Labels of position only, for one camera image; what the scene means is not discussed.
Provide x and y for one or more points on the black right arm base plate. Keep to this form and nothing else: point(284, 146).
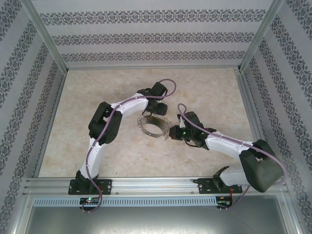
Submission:
point(207, 186)

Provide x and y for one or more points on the grey metal sheet panel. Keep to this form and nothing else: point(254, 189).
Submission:
point(156, 221)

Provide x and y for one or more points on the aluminium table side rail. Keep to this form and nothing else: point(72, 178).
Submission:
point(257, 119)
point(50, 122)

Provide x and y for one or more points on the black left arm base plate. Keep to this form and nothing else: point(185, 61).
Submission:
point(107, 186)

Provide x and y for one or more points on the metal band with small keyrings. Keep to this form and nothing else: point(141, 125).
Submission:
point(156, 120)

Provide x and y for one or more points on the aluminium mounting rail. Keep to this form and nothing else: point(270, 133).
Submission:
point(156, 185)

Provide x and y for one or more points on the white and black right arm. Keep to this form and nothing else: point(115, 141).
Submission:
point(224, 145)

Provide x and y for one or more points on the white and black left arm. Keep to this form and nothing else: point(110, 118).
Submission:
point(131, 106)

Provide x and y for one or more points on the aluminium frame post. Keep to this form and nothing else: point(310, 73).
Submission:
point(260, 31)
point(46, 31)

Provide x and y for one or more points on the long aluminium table edge rail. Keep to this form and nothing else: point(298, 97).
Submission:
point(153, 66)

